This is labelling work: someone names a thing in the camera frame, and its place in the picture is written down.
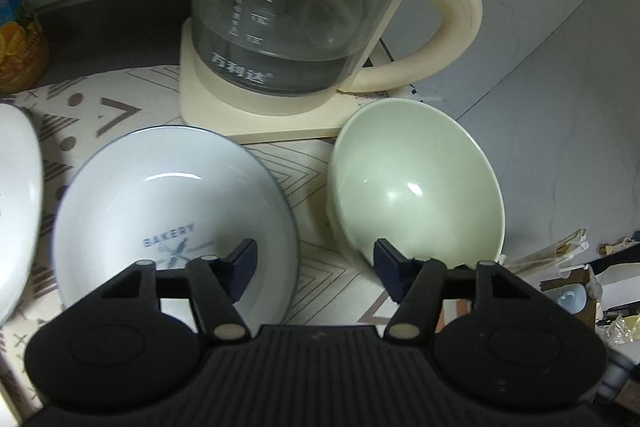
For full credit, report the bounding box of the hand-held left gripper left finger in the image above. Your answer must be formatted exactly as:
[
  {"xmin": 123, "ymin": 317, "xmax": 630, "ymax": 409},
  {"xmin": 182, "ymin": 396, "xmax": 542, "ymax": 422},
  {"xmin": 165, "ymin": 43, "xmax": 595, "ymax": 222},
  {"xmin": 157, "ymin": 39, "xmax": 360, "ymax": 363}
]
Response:
[{"xmin": 102, "ymin": 238, "xmax": 259, "ymax": 341}]

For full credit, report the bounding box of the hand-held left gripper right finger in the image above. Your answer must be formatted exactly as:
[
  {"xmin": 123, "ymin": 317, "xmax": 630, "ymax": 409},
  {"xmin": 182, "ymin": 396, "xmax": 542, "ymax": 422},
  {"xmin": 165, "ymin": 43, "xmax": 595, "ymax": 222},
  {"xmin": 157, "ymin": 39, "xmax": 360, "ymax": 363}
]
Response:
[{"xmin": 374, "ymin": 238, "xmax": 543, "ymax": 341}]

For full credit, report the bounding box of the pale green bowl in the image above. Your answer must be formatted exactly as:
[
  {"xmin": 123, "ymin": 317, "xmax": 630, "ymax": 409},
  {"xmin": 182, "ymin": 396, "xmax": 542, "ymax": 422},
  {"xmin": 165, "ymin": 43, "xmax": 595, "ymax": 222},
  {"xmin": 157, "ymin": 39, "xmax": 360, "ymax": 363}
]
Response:
[{"xmin": 326, "ymin": 98, "xmax": 506, "ymax": 270}]

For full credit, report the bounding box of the white printed bowl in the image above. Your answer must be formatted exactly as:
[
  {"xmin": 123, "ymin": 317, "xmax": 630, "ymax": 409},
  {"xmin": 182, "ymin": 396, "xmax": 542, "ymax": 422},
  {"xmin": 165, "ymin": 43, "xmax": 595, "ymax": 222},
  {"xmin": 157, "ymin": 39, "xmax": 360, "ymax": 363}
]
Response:
[{"xmin": 51, "ymin": 125, "xmax": 301, "ymax": 325}]

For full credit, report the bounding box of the white plate with blue rim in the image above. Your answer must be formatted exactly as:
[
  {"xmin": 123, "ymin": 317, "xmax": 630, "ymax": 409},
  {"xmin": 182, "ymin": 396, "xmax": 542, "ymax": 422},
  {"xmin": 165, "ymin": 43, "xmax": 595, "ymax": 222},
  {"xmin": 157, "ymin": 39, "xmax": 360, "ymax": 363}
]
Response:
[{"xmin": 0, "ymin": 103, "xmax": 44, "ymax": 325}]

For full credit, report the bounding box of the patterned table mat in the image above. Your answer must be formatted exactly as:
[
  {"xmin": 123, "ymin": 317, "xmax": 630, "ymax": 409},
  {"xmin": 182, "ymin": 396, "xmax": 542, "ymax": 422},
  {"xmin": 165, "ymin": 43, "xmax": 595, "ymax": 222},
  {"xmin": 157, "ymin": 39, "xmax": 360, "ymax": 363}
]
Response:
[{"xmin": 0, "ymin": 64, "xmax": 451, "ymax": 413}]

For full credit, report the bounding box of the cream kettle base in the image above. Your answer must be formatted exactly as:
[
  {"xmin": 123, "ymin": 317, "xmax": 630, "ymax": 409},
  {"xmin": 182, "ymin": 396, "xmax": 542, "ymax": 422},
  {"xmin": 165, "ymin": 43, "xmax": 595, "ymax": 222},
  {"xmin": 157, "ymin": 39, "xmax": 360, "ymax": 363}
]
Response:
[{"xmin": 179, "ymin": 18, "xmax": 401, "ymax": 144}]

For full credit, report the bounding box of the light blue round object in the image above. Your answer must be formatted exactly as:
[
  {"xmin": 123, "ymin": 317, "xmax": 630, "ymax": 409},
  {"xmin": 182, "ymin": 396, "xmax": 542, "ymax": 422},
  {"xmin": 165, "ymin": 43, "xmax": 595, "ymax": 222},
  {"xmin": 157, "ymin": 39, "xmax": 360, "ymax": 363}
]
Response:
[{"xmin": 546, "ymin": 283, "xmax": 587, "ymax": 322}]

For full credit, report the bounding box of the cardboard box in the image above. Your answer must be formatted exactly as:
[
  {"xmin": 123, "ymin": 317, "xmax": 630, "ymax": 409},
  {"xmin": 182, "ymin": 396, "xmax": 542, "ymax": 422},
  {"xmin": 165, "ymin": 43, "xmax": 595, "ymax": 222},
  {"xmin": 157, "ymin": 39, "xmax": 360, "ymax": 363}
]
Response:
[{"xmin": 539, "ymin": 264, "xmax": 603, "ymax": 329}]

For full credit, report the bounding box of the orange juice bottle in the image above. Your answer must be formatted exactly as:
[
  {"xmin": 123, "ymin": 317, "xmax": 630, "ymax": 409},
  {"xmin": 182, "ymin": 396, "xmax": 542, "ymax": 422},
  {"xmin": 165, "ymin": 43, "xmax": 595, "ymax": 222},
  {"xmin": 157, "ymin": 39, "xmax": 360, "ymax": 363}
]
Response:
[{"xmin": 0, "ymin": 0, "xmax": 50, "ymax": 96}]

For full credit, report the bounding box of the glass kettle with cream handle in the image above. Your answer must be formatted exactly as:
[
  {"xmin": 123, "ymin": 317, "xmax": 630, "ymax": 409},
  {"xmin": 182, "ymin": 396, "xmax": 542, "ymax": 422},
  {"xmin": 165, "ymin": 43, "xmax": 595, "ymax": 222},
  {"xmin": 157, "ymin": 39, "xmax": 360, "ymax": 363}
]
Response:
[{"xmin": 192, "ymin": 0, "xmax": 484, "ymax": 108}]

